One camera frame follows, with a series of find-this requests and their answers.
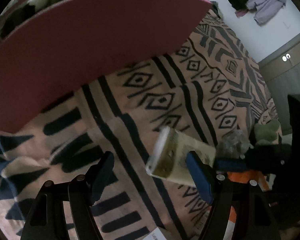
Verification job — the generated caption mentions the brown knitted plush toy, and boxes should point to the brown knitted plush toy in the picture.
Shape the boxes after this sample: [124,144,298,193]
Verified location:
[0,0,62,39]

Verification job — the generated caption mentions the long white product box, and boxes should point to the long white product box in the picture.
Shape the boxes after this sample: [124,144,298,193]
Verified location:
[143,227,171,240]

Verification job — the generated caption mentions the lilac hoodie on hook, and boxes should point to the lilac hoodie on hook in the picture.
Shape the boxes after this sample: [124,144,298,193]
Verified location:
[235,0,287,26]

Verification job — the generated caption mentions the pink cardboard box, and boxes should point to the pink cardboard box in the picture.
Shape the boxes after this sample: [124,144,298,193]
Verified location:
[0,0,211,133]

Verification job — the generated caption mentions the peach black patterned blanket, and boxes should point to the peach black patterned blanket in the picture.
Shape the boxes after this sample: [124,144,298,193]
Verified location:
[0,12,277,239]

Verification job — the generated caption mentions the small beige product box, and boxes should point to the small beige product box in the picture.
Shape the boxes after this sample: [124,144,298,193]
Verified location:
[146,126,216,187]

